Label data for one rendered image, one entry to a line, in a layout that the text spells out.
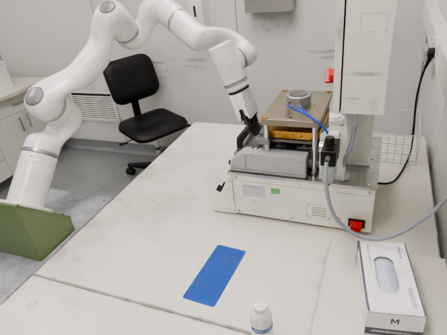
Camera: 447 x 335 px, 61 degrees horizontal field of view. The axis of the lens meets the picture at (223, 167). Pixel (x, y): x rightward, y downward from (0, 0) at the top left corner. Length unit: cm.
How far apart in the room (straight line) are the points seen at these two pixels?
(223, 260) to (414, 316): 54
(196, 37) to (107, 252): 77
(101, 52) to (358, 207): 101
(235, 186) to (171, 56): 196
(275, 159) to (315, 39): 161
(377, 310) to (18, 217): 102
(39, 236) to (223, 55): 83
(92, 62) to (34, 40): 249
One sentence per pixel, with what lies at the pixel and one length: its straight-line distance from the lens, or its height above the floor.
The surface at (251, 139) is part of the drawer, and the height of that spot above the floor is 97.
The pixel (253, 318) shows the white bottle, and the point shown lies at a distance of 89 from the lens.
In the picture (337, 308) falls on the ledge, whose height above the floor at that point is 79.
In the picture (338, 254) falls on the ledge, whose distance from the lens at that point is 115.
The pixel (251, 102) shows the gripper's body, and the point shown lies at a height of 111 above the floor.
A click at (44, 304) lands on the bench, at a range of 126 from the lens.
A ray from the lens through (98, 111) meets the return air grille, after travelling 374.
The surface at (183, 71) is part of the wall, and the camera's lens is 309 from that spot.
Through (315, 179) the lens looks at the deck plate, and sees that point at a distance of 121.
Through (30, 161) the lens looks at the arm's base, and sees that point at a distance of 142.
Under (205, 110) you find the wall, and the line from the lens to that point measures 312.
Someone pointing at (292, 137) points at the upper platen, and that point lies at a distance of 122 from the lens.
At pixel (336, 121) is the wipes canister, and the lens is 172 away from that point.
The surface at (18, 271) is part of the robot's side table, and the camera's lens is 142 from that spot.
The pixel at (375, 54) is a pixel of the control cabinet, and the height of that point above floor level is 131.
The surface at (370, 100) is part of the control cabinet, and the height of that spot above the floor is 119.
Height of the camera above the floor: 157
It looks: 30 degrees down
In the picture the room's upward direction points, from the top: 7 degrees counter-clockwise
